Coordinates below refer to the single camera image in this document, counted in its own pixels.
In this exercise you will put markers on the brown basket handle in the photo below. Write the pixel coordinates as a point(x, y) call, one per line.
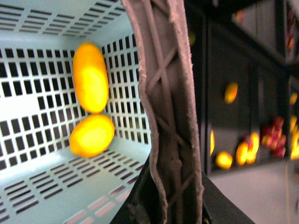
point(169, 189)

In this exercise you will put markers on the light blue plastic basket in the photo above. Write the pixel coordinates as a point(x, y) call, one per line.
point(41, 181)

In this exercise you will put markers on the yellow lemon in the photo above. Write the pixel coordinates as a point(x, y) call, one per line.
point(92, 136)

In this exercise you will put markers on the yellow mango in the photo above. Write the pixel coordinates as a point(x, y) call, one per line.
point(90, 78)

